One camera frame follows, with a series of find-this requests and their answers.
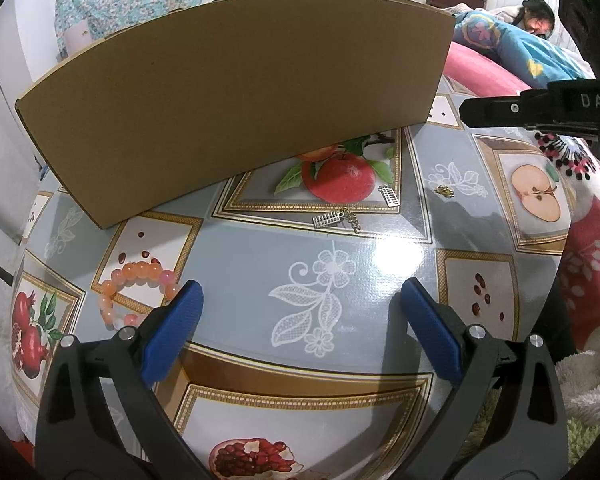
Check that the person lying in bed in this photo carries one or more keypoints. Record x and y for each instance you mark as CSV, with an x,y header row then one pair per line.
x,y
535,17

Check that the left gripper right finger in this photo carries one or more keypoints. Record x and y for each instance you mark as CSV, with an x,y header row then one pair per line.
x,y
504,417

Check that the fruit pattern tablecloth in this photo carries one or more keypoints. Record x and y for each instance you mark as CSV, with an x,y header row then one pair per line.
x,y
302,365

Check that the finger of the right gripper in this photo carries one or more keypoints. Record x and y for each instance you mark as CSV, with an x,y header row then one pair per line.
x,y
510,110

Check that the brown cardboard box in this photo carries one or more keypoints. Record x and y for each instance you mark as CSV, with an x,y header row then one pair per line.
x,y
180,102

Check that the pink floral blanket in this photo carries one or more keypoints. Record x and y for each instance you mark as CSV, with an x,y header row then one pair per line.
x,y
579,270

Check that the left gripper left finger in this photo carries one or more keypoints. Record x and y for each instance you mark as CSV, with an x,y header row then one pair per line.
x,y
75,434

